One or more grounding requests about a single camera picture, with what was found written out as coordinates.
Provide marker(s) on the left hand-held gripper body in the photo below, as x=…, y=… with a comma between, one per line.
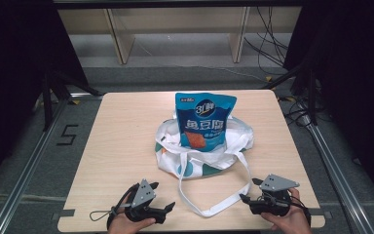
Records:
x=144, y=193

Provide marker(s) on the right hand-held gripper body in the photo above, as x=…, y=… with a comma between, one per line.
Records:
x=277, y=183

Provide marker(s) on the white tote bag colour patches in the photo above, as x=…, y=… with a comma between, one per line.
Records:
x=191, y=162

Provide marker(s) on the blue snack packet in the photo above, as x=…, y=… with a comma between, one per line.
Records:
x=204, y=120

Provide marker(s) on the person's left hand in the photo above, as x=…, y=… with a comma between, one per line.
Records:
x=123, y=226

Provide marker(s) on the person's right hand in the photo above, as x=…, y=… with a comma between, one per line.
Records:
x=292, y=222

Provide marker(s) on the black metal stand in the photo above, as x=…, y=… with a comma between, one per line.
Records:
x=305, y=81
x=56, y=92

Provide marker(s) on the black curtain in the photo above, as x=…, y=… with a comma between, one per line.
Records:
x=13, y=81
x=354, y=81

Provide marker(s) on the light wooden shelf unit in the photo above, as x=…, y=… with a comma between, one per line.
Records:
x=123, y=35

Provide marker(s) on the aluminium frame rail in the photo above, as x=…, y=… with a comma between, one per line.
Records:
x=337, y=175
x=26, y=175

